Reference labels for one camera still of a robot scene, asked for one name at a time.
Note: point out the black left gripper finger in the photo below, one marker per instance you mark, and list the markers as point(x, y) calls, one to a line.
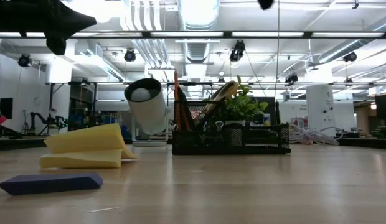
point(74, 21)

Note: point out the yellow sticky note pad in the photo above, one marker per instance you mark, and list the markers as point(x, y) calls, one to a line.
point(84, 140)

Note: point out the black pen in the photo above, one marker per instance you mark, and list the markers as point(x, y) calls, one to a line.
point(184, 104)

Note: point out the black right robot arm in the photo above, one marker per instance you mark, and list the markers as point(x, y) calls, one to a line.
point(265, 3)

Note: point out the black background robot arm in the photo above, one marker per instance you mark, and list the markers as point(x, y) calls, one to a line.
point(49, 121)

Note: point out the black mesh desk organizer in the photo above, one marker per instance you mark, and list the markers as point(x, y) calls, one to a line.
point(230, 143)

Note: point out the black ceiling spotlight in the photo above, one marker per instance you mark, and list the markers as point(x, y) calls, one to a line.
point(237, 51)
point(291, 78)
point(350, 57)
point(25, 60)
point(130, 56)

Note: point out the blue eraser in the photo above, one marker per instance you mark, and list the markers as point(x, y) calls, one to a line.
point(49, 183)

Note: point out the green plant in white pot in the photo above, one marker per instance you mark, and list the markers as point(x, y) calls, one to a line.
point(246, 107)

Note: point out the yellow can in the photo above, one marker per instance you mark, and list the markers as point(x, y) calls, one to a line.
point(267, 120)

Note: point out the white pillar with devices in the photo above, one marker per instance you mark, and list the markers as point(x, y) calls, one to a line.
point(320, 105)

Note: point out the dark background monitor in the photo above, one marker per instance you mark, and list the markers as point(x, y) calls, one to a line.
point(384, 105)

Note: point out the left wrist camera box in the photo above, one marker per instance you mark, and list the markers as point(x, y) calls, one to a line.
point(56, 45)

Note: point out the dark wall screen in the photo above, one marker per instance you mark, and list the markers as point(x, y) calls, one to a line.
point(3, 108)

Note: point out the white round camera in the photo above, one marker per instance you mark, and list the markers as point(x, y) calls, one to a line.
point(149, 115)

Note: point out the silver ceiling air duct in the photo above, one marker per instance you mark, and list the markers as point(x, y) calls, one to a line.
point(197, 15)

